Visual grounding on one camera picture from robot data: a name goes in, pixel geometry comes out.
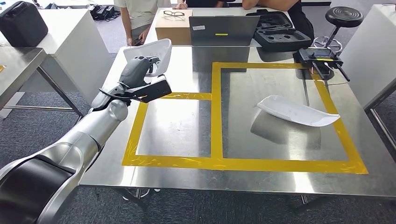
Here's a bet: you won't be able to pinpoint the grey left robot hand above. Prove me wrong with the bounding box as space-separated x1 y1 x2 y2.
118 56 162 90

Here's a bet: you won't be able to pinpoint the white plastic shell part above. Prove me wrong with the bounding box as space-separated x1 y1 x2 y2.
256 95 341 127
123 38 173 78

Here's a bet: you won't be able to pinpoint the steel leg workbench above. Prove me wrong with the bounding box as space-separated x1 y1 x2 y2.
364 78 396 149
79 45 396 214
0 46 85 119

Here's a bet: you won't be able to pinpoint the brown cardboard box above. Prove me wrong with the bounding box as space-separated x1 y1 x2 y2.
155 9 193 46

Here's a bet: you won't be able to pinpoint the white cabinet block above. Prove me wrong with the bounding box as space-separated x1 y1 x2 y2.
0 8 114 119
339 3 396 109

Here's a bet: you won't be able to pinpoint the dark grey laptop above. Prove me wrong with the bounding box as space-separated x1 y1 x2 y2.
189 15 261 47

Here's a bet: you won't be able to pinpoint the white top table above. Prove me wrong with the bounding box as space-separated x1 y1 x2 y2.
143 7 293 48

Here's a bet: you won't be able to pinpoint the black carry bag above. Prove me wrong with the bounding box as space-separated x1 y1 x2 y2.
0 0 49 48

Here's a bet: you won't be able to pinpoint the black foam tool case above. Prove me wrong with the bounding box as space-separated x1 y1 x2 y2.
246 9 312 52

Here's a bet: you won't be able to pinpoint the black remote controller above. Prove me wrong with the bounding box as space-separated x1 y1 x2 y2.
297 47 351 83

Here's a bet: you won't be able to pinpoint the black round seat stool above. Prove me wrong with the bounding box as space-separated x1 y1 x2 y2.
313 6 364 53

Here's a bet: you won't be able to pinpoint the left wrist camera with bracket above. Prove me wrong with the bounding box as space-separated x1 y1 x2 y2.
99 76 173 104

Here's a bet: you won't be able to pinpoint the black chargers with cables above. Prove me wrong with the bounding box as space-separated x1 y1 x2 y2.
88 3 120 21

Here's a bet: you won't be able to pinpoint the black frame glasses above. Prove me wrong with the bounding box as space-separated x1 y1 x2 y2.
162 10 185 21

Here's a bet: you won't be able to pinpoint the coiled white cable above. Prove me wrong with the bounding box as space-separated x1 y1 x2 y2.
122 188 162 202

